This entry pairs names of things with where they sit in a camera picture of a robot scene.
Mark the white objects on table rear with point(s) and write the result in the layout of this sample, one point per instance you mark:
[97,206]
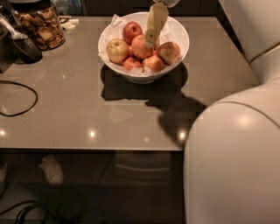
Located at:
[68,23]

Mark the white ceramic bowl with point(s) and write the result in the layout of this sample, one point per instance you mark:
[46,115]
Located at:
[145,77]

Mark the red apple top back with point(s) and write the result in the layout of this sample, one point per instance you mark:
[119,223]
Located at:
[131,30]

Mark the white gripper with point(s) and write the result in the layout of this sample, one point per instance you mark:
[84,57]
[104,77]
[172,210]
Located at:
[157,22]

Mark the red yellow apple right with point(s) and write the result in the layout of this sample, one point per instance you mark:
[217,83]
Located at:
[169,52]

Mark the glass jar of dried chips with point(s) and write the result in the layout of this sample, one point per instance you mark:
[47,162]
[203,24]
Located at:
[41,20]

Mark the yellow green apple left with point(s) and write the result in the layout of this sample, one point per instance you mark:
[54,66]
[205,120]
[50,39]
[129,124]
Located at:
[117,50]

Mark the white shoe under table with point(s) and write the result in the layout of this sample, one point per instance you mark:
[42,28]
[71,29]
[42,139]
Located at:
[52,170]

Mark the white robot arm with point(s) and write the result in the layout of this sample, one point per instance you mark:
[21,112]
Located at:
[232,155]

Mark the black round appliance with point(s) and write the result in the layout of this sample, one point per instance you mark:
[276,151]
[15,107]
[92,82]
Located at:
[24,49]

